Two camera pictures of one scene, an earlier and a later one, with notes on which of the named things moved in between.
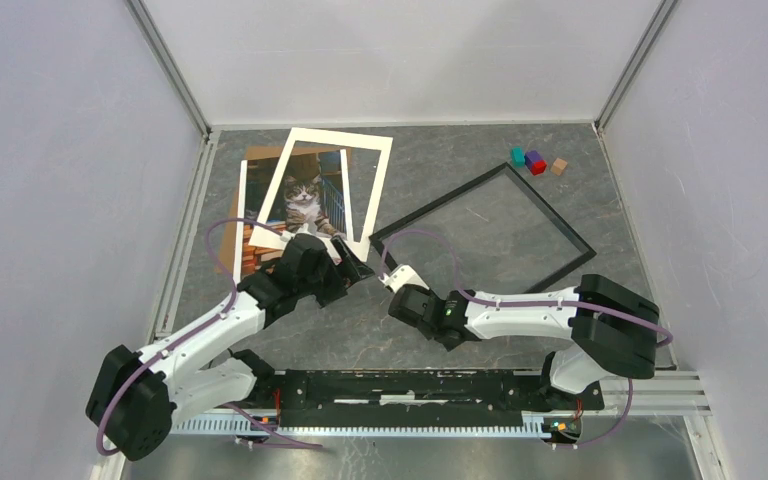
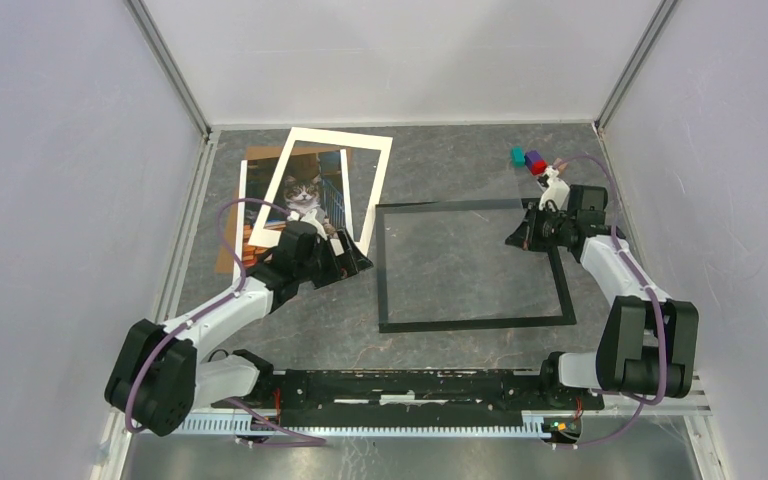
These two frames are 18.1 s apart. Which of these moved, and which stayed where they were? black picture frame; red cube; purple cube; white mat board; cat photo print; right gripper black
Moved: right gripper black; black picture frame
Stayed: white mat board; cat photo print; red cube; purple cube
